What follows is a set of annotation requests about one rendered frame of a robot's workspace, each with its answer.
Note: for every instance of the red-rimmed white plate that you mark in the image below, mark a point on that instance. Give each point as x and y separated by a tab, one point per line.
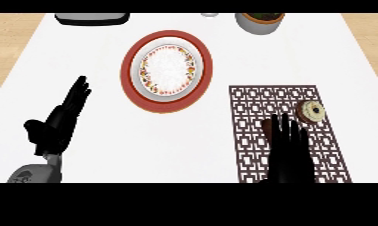
166	71

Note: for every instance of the clear glass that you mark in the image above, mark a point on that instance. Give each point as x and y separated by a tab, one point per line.
208	14

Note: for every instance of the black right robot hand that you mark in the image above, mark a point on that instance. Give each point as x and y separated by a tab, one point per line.
290	156

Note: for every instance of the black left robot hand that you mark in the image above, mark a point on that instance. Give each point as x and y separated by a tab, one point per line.
59	126

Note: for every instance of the grey plant pot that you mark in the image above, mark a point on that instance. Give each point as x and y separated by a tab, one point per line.
259	22

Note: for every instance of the brown sweet potato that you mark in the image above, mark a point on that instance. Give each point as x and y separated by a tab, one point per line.
266	129

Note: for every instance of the black and grey appliance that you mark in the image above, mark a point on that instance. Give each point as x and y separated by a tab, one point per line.
92	18

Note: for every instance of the cream-topped brown cupcake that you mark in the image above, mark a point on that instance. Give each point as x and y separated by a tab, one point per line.
312	111

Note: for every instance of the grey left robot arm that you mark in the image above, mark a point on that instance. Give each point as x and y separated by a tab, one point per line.
39	170

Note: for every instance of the brown lattice placemat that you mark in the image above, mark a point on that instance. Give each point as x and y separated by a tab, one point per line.
285	110

